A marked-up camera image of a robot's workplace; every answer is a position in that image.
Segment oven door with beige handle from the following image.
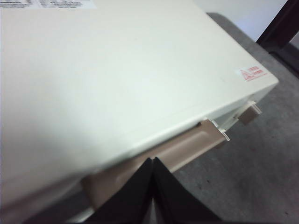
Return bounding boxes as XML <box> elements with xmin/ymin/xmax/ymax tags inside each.
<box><xmin>0</xmin><ymin>118</ymin><xmax>232</xmax><ymax>224</ymax></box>

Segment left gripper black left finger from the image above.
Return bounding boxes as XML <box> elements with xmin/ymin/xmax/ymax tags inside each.
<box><xmin>22</xmin><ymin>157</ymin><xmax>154</xmax><ymax>224</ymax></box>

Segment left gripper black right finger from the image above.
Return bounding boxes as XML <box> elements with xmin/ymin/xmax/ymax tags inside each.
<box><xmin>153</xmin><ymin>156</ymin><xmax>221</xmax><ymax>224</ymax></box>

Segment cream Toshiba toaster oven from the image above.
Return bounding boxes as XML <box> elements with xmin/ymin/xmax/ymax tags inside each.
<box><xmin>0</xmin><ymin>0</ymin><xmax>280</xmax><ymax>208</ymax></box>

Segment oven temperature knob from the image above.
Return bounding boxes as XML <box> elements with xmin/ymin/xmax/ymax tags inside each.
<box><xmin>238</xmin><ymin>101</ymin><xmax>263</xmax><ymax>126</ymax></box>

